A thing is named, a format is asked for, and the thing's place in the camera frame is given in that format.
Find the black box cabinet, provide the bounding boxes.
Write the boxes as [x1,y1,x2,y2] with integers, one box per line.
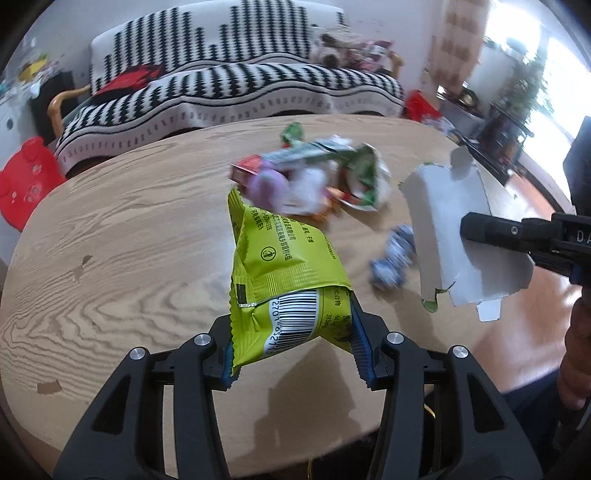
[30,71,75,144]

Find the orange wrapper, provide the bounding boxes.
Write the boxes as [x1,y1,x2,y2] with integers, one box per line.
[286,185,354,217]

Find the wooden frame sofa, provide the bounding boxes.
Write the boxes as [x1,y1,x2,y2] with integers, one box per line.
[48,0,404,178]

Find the green potted plant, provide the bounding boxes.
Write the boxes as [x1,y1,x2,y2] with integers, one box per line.
[499,46,550,121]

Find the yellow-green snack packet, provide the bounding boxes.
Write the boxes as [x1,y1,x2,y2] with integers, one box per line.
[227,187,355,381]

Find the yellow item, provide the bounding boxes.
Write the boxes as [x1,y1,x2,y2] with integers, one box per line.
[18,60,47,80]

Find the person's right hand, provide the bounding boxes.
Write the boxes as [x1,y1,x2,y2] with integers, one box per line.
[557,300,591,409]

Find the dark low cabinet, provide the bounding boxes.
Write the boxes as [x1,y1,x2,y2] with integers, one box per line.
[438,85,536,185]

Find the white appliance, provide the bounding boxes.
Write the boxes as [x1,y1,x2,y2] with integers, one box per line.
[0,99,33,167]

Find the green white crumpled packet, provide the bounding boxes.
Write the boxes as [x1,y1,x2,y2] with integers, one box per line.
[263,136,393,212]

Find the red plastic stool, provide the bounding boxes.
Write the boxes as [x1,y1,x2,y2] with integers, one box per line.
[0,137,65,232]

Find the patterned curtain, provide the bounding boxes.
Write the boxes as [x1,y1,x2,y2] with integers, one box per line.
[427,0,490,97]

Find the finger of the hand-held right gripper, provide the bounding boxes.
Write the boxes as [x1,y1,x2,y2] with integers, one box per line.
[462,213,555,254]

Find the red bag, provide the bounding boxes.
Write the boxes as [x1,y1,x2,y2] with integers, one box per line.
[404,90,444,124]

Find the blue white wrapper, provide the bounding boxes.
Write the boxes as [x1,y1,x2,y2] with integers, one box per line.
[369,224,419,291]

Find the white cardboard box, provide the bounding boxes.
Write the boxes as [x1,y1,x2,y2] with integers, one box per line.
[399,148,536,322]

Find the person's dark clothing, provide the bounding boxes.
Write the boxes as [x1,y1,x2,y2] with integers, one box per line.
[503,374,591,480]

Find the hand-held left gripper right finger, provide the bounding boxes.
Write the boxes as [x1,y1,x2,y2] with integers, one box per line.
[348,295,543,480]

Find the black white striped blanket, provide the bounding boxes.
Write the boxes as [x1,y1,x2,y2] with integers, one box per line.
[55,0,404,178]

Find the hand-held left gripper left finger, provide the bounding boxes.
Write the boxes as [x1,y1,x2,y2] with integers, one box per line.
[54,314,236,480]

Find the purple wrapper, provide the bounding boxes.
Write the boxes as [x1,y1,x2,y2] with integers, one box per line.
[247,168,293,215]

